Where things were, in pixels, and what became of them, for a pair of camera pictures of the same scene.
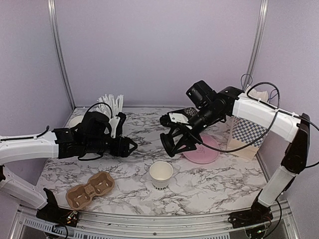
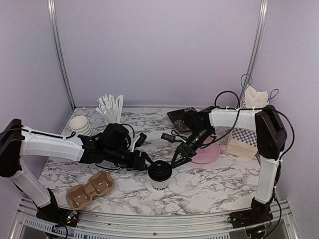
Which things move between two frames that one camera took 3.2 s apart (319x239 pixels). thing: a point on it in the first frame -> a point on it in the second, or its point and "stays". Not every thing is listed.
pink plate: x=203 y=154 stays
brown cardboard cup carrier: x=79 y=196 stays
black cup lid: x=168 y=143 -> x=160 y=171
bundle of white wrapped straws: x=115 y=105 stays
